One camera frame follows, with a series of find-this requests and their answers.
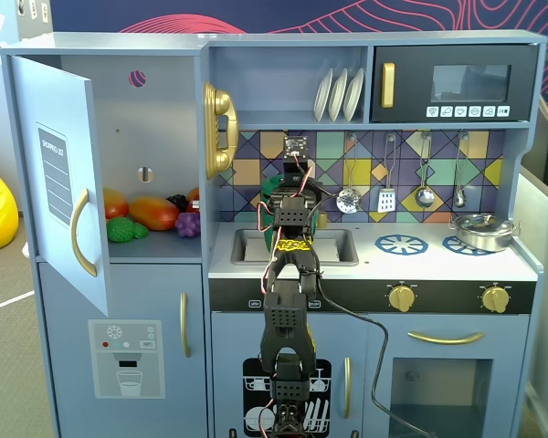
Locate gold toy telephone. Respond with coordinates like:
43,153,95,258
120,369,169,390
204,80,240,180

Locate white toy plate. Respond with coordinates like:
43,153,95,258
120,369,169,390
328,68,349,123
342,67,365,122
313,68,334,123

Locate steel toy pot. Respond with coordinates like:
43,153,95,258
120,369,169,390
448,214,522,253

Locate green toy fruit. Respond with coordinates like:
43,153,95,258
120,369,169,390
107,216,151,244

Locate gold fridge door handle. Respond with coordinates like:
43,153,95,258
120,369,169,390
69,187,99,278

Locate grey partition panel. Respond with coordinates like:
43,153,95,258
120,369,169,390
513,172,548,438

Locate steel slotted spatula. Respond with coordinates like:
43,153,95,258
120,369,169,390
376,132,398,214

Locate gold freezer handle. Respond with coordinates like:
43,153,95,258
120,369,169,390
179,291,193,359

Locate blue toy kitchen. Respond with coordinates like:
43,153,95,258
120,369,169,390
0,29,548,438

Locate black toy microwave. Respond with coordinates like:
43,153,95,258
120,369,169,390
369,44,540,123

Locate black camera cable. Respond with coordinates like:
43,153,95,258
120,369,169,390
300,264,424,438

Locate gold stove knob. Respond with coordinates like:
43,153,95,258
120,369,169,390
480,285,512,315
387,283,416,314

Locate small wrist camera board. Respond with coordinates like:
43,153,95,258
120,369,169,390
284,135,310,161

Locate blue fridge door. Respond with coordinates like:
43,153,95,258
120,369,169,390
9,55,110,317

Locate gold dishwasher handle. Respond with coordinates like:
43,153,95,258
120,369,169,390
342,356,353,420

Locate steel ladle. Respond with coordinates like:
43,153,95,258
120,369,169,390
414,131,436,208

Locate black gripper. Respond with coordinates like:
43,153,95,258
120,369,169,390
269,157,323,212

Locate grey toy sink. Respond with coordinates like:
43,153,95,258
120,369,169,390
230,227,361,267

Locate large orange toy mango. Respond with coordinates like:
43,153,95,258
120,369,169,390
128,195,181,232

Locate purple toy grapes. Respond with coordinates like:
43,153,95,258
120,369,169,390
174,212,201,238

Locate steel skimmer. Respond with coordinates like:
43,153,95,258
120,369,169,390
336,132,363,214

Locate steel spoon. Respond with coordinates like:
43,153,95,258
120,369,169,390
452,130,469,209

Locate small red orange toy mango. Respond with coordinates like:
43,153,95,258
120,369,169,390
102,187,131,220

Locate gold oven handle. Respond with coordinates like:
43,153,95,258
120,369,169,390
406,330,486,346

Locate steel pot lid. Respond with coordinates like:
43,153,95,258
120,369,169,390
454,214,515,235

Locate gold microwave handle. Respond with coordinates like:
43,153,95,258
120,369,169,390
382,62,396,110

